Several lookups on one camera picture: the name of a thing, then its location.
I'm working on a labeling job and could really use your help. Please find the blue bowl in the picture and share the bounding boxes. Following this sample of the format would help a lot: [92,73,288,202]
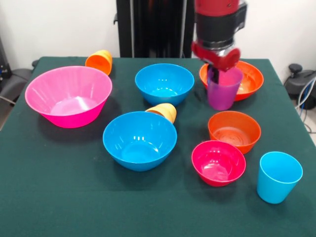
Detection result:
[102,111,178,172]
[134,63,195,107]

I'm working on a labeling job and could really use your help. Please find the small orange bowl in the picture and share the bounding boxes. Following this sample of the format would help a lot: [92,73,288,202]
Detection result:
[207,111,262,155]

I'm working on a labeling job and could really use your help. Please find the blue cable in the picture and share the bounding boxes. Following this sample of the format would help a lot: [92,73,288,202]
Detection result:
[297,79,316,110]

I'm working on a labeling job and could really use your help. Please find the purple cup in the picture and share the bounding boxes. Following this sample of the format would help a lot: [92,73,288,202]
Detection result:
[206,67,244,111]

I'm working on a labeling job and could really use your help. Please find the large pink bowl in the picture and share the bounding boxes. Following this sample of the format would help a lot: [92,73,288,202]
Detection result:
[24,65,113,129]

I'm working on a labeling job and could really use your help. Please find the black equipment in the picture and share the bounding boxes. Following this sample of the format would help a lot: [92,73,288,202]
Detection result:
[0,37,11,82]

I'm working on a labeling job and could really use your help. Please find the yellow cup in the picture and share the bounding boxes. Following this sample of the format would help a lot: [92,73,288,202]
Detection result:
[145,103,177,124]

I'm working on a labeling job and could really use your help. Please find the light blue cup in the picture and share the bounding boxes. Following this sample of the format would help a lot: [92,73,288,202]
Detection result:
[256,151,304,204]

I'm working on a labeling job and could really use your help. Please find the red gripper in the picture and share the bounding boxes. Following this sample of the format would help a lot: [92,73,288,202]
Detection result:
[191,41,241,84]

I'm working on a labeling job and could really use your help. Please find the orange cup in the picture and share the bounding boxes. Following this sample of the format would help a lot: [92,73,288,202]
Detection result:
[85,49,113,76]

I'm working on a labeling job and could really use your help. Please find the small crimson bowl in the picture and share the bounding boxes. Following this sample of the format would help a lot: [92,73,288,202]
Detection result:
[191,140,247,187]

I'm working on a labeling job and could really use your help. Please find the white cable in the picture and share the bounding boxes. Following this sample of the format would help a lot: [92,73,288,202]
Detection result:
[295,76,316,134]

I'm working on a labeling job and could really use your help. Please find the large orange bowl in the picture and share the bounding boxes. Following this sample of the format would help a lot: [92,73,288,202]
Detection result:
[199,60,264,102]

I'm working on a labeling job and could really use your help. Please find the dark green table cloth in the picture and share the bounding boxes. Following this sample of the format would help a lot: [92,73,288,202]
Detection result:
[0,56,316,237]

